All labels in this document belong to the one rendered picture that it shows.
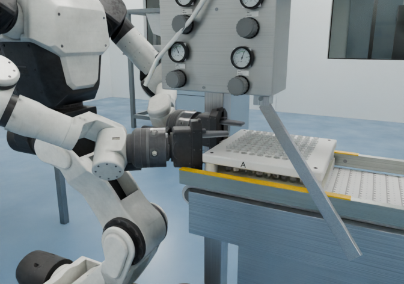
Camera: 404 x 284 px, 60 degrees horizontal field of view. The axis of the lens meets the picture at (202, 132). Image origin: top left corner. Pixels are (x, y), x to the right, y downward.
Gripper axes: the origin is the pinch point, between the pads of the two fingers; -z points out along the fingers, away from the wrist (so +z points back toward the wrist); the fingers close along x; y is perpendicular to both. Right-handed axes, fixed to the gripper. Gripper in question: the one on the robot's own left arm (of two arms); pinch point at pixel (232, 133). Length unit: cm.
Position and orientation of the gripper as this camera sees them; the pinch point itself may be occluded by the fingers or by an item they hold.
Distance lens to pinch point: 89.7
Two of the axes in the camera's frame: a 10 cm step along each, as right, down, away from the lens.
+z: -8.3, -1.4, 5.4
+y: -5.6, 2.1, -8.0
